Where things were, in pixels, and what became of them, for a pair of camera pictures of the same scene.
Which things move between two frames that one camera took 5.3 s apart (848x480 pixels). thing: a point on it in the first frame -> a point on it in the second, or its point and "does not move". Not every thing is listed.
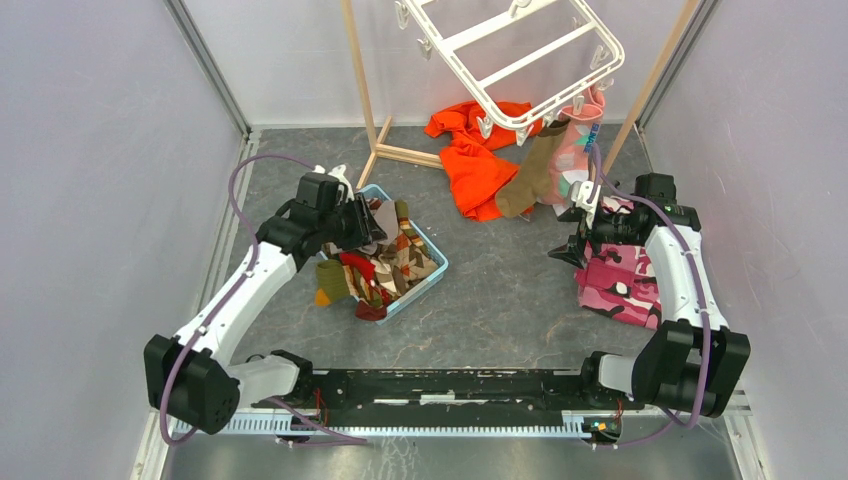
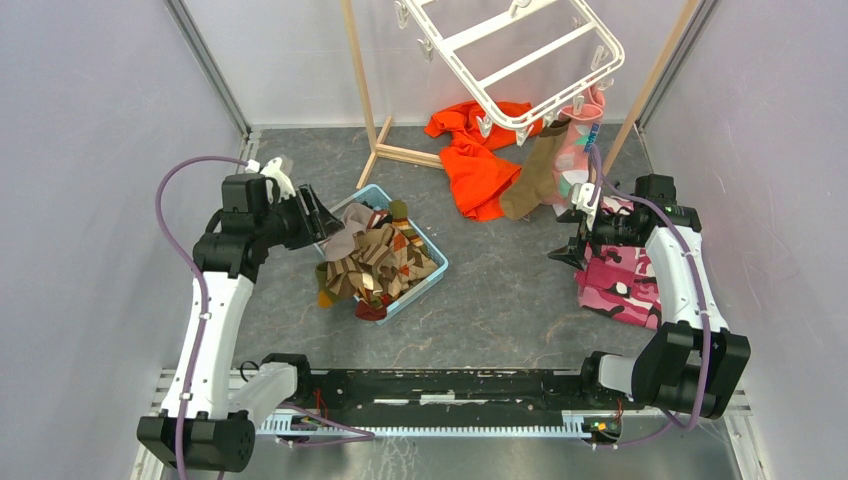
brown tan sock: [534, 179] does not move
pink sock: [579, 133] does not move
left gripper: [367, 228] -> [322, 222]
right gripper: [573, 251] does not move
